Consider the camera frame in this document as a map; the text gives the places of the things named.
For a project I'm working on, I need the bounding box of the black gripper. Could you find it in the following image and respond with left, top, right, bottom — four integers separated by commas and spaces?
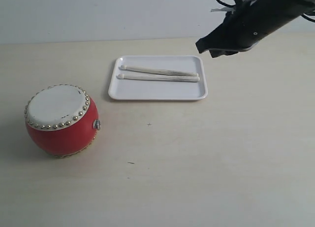
195, 0, 303, 58

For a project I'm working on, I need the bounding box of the white drumstick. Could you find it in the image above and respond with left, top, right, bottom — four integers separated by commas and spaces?
120, 65, 199, 77
117, 74, 200, 82

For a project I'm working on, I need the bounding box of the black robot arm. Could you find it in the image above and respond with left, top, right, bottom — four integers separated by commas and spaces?
195, 0, 315, 58

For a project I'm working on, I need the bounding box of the red drum with white skin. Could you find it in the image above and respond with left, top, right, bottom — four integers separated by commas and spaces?
24, 84, 101, 157

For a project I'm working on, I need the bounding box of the white rectangular plastic tray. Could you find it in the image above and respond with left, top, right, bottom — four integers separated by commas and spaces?
108, 56, 208, 101

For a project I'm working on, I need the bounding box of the black cable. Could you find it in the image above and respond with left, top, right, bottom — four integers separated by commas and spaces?
215, 0, 315, 23

